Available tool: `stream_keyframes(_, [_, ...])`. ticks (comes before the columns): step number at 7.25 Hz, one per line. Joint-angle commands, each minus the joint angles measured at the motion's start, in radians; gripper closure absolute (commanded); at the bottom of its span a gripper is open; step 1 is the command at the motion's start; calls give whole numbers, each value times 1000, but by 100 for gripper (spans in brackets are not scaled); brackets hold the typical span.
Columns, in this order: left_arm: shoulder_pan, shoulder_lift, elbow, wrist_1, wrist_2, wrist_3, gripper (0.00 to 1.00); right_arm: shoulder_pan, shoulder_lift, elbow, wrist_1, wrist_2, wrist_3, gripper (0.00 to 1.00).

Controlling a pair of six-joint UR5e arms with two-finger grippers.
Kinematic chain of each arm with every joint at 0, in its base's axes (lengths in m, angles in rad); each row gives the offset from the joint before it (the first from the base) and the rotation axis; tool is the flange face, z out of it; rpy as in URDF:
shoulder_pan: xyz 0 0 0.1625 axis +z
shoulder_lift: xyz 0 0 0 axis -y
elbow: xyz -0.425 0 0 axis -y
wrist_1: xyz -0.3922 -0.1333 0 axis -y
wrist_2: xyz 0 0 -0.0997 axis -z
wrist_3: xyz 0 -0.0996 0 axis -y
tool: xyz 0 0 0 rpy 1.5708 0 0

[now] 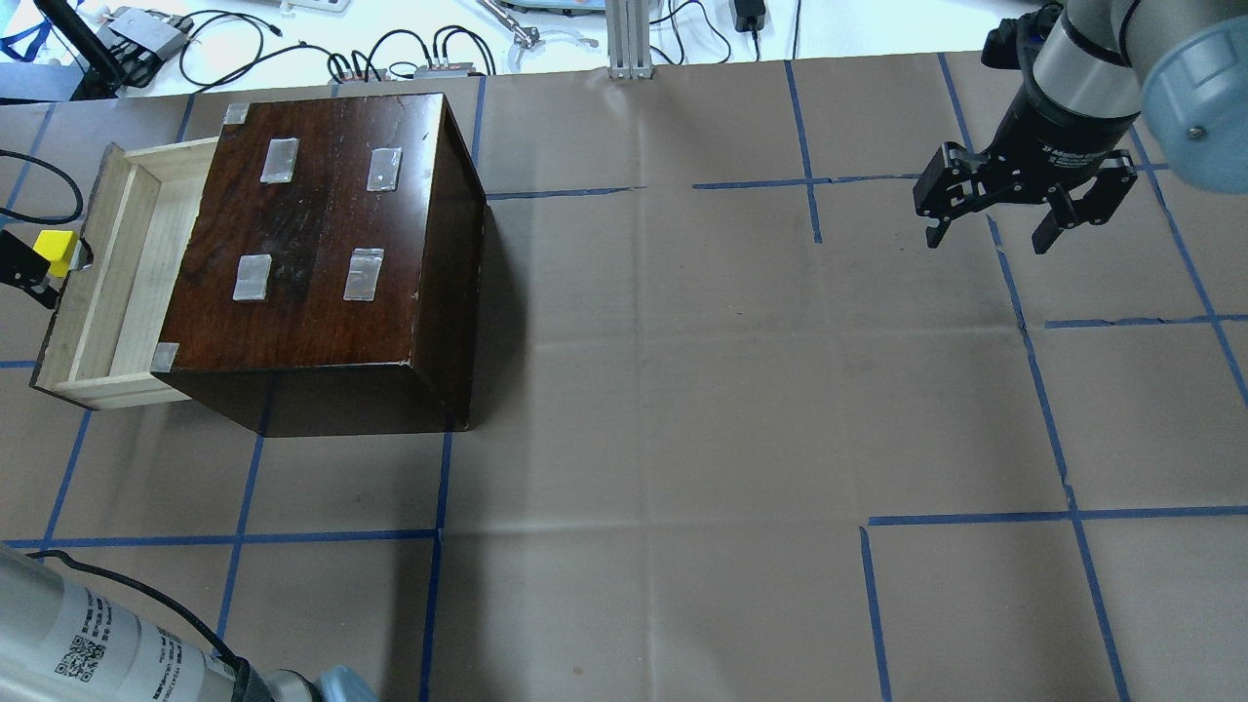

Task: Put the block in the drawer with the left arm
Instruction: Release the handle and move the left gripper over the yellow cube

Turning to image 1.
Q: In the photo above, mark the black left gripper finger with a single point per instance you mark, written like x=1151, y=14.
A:
x=26, y=270

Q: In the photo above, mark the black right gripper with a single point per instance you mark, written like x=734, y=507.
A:
x=1061, y=136

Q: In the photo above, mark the yellow block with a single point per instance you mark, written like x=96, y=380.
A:
x=60, y=248

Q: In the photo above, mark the light wooden drawer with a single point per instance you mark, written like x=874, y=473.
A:
x=99, y=346

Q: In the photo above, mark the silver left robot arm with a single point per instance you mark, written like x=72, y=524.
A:
x=63, y=641

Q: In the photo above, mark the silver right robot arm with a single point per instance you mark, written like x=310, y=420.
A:
x=1089, y=70

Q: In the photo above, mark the dark wooden drawer box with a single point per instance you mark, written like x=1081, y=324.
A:
x=331, y=283

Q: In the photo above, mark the black power adapter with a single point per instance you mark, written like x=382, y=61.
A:
x=749, y=16

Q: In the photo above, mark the brown paper table mat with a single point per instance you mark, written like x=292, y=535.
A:
x=738, y=433

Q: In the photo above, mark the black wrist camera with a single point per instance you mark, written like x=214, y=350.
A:
x=1016, y=41

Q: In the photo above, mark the aluminium frame post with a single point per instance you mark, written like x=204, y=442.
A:
x=628, y=34

